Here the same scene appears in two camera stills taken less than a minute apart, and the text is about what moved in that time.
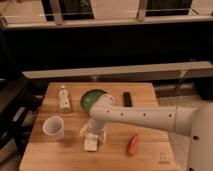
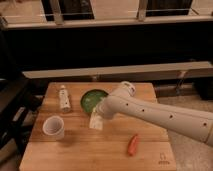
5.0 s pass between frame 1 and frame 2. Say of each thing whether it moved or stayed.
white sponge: moved
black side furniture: stayed
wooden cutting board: stayed
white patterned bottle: stayed
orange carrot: stayed
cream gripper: moved
